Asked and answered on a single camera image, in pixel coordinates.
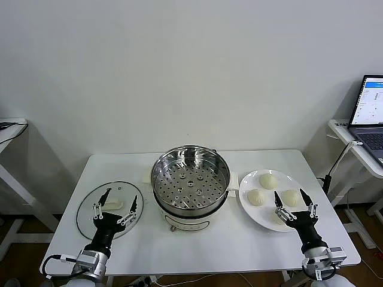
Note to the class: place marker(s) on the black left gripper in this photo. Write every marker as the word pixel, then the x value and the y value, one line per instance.
pixel 106 227

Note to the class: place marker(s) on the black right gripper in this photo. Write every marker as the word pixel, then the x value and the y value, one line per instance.
pixel 303 227

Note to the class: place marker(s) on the white steamed baozi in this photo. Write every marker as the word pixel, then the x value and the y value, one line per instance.
pixel 291 198
pixel 268 181
pixel 255 197
pixel 276 220

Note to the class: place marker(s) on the round glass lid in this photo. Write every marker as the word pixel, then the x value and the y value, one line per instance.
pixel 119 191

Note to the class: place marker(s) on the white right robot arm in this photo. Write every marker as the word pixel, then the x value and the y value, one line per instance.
pixel 315 254

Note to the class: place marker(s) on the stainless steel steamer basket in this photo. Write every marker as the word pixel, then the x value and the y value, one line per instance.
pixel 191 167

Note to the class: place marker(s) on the white round plate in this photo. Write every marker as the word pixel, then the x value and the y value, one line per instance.
pixel 248 215

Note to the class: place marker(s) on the white electric cooker base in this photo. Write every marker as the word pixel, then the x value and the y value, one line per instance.
pixel 185 222

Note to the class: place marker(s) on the white power strip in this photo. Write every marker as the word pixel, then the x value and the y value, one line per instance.
pixel 146 280

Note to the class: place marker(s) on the white side table with laptop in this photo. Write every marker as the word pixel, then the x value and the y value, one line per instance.
pixel 338 128

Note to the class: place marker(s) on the grey open laptop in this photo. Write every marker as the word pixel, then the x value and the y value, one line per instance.
pixel 368 98

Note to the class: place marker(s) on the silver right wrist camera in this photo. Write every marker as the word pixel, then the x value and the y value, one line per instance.
pixel 338 255

